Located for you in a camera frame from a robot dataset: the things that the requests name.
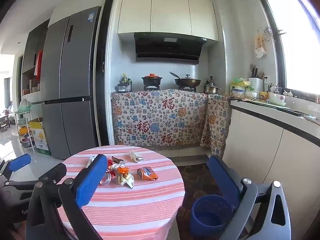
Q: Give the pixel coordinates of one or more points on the steel pot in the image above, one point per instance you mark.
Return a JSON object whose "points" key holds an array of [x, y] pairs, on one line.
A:
{"points": [[212, 88]]}

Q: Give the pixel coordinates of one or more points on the black range hood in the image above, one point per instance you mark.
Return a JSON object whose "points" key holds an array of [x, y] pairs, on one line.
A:
{"points": [[167, 48]]}

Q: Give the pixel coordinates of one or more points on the small printed blanket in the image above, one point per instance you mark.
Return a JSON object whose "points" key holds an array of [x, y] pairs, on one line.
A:
{"points": [[217, 122]]}

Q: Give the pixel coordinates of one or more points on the garlic bulbs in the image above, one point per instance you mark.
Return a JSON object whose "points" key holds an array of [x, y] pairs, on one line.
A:
{"points": [[287, 93]]}

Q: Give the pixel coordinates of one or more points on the black door frame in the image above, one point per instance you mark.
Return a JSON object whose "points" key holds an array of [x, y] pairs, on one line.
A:
{"points": [[102, 55]]}

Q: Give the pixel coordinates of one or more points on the white wall cabinets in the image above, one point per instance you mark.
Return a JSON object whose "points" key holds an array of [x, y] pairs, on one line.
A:
{"points": [[167, 15]]}

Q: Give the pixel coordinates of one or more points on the small wooden stool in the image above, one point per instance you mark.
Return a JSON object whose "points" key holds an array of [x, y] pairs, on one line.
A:
{"points": [[3, 127]]}

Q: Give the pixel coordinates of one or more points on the white storage rack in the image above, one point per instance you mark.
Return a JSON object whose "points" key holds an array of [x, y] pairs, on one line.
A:
{"points": [[23, 125]]}

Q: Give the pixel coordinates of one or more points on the white floral bowl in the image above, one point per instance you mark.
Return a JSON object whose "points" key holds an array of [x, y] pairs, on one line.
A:
{"points": [[277, 99]]}

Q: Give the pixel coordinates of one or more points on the kitchen countertop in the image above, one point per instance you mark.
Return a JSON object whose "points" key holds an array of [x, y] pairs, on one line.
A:
{"points": [[275, 116]]}

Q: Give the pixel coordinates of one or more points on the hanging printed bag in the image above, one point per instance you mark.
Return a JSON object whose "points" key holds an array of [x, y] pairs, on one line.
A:
{"points": [[260, 45]]}

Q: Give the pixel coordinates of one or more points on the white plastic wrapper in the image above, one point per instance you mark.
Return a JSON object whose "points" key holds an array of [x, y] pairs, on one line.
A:
{"points": [[90, 160]]}

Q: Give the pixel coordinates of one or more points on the window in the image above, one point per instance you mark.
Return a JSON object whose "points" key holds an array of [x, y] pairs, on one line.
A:
{"points": [[297, 42]]}

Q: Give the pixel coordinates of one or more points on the large printed blanket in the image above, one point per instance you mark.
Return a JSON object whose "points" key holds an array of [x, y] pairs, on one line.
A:
{"points": [[160, 120]]}

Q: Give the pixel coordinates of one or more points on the black pot orange lid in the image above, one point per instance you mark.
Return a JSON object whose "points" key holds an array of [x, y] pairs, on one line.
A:
{"points": [[151, 79]]}

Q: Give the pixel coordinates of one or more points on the round table striped tablecloth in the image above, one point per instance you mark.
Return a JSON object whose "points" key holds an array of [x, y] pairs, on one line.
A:
{"points": [[140, 205]]}

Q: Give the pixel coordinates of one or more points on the white red snack wrapper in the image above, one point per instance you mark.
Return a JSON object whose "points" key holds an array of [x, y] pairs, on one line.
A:
{"points": [[126, 180]]}

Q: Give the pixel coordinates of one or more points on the wall outlet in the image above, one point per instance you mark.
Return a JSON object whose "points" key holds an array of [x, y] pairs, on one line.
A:
{"points": [[267, 79]]}

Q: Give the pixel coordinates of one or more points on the red hanging cloth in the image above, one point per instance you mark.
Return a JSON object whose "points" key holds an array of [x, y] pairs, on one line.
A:
{"points": [[38, 65]]}

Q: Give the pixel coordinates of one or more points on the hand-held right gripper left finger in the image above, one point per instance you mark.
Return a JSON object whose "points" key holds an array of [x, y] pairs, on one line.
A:
{"points": [[92, 180]]}

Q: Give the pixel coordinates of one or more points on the orange white wrapper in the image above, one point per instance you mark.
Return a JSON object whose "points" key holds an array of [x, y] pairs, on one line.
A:
{"points": [[123, 170]]}

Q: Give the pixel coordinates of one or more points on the hexagon patterned floor mat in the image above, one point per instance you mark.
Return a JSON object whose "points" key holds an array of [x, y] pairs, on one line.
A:
{"points": [[197, 177]]}

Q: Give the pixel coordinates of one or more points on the crushed metal can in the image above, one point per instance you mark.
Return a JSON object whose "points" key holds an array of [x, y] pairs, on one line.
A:
{"points": [[106, 178]]}

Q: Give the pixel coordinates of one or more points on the small white bowl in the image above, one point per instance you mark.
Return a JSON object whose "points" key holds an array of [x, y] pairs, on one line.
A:
{"points": [[251, 94]]}

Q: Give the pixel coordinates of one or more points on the wok with glass lid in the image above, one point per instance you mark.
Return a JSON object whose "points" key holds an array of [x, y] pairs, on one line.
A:
{"points": [[187, 81]]}

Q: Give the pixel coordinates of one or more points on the blue plastic basket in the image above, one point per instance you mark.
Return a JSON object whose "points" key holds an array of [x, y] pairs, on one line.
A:
{"points": [[210, 217]]}

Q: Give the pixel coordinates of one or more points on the grey refrigerator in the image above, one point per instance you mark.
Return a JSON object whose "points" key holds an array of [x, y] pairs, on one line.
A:
{"points": [[67, 92]]}

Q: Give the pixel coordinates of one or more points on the dark tall cabinet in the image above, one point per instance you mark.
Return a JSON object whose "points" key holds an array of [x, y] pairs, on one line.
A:
{"points": [[32, 47]]}

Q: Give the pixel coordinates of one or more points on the condiment bottles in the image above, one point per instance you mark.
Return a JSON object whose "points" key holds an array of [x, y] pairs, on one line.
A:
{"points": [[125, 78]]}

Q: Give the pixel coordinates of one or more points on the brown wrapper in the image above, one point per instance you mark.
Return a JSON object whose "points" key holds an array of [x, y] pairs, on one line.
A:
{"points": [[117, 159]]}

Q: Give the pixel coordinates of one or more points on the glass kettle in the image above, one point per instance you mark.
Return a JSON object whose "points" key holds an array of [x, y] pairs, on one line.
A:
{"points": [[121, 88]]}

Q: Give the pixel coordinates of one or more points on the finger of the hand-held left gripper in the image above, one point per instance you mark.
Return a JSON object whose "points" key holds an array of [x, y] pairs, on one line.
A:
{"points": [[20, 162]]}

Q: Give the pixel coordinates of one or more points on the gas stove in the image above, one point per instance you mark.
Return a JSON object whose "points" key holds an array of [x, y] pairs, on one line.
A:
{"points": [[187, 89]]}

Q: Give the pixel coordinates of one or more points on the red candy wrapper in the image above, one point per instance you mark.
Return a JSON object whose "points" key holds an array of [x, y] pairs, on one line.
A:
{"points": [[110, 166]]}

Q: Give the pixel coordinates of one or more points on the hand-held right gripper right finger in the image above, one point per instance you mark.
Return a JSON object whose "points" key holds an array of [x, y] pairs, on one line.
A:
{"points": [[222, 180]]}

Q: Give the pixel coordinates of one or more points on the cardboard box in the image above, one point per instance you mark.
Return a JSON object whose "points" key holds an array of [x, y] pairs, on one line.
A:
{"points": [[40, 135]]}

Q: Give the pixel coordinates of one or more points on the orange blue snack packet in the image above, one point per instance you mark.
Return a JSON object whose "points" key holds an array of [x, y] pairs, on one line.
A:
{"points": [[147, 173]]}

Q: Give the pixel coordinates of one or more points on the white paper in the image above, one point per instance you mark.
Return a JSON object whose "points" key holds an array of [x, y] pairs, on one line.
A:
{"points": [[136, 156]]}

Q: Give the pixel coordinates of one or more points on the white lower kitchen cabinets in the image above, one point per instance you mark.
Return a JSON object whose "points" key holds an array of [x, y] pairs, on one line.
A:
{"points": [[270, 150]]}

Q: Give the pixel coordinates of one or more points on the yellow green plastic bags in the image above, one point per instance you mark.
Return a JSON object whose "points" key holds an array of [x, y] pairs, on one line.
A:
{"points": [[238, 86]]}

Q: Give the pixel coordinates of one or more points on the white knife holder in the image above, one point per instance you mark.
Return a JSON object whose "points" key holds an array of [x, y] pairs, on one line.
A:
{"points": [[255, 83]]}

